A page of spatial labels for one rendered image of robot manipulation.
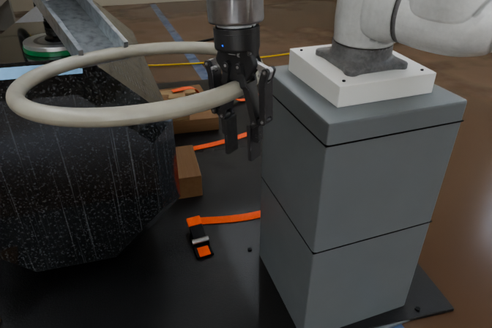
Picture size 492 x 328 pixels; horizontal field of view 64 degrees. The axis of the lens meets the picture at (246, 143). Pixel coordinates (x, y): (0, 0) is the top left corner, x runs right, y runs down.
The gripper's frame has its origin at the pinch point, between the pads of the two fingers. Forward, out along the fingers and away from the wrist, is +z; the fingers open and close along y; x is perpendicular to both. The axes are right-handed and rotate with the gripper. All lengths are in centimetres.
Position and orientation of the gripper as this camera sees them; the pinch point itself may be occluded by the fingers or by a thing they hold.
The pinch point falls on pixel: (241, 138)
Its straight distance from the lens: 71.5
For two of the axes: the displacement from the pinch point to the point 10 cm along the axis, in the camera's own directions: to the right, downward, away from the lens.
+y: -8.1, -2.3, 5.4
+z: 0.4, 9.0, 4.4
